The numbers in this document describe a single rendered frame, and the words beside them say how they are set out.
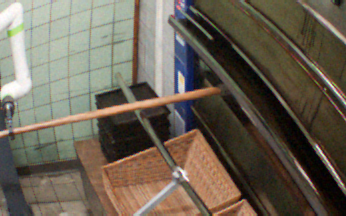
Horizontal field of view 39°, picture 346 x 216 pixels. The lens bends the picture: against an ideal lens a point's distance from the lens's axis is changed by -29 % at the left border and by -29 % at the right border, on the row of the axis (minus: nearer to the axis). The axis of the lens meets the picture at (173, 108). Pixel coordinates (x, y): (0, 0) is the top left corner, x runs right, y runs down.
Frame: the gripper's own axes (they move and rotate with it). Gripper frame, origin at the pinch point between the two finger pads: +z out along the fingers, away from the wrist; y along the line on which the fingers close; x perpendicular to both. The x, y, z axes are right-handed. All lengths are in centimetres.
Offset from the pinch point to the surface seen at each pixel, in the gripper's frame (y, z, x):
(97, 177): 62, -36, -51
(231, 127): 17, 3, -102
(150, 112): 30, -38, -81
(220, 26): -28, -3, -99
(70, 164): 114, -117, -47
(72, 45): 27, -119, -56
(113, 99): 30, -54, -68
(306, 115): -30, 69, -101
